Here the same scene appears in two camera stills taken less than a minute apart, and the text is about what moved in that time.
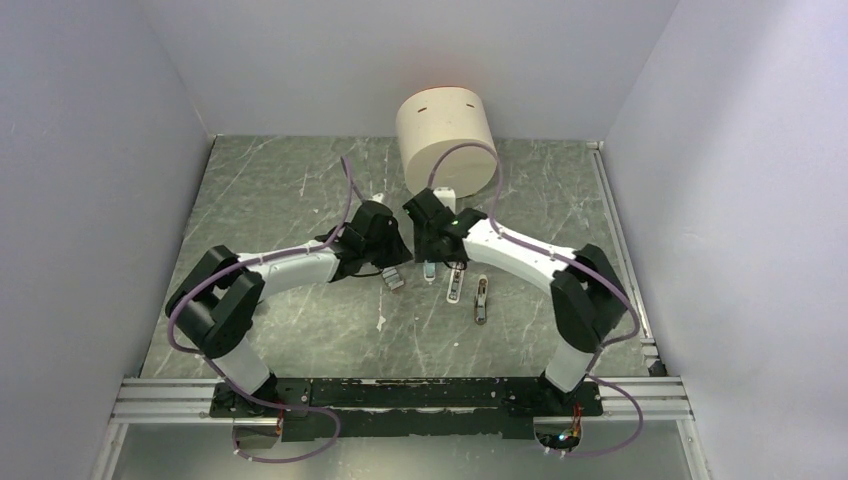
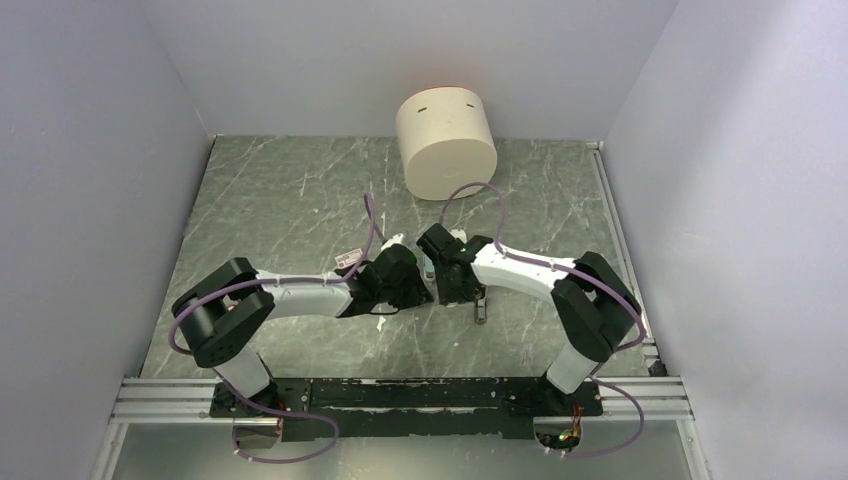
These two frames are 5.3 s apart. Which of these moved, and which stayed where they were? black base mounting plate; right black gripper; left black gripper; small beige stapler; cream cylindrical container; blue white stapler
Moved: left black gripper; right black gripper
Stayed: black base mounting plate; blue white stapler; small beige stapler; cream cylindrical container
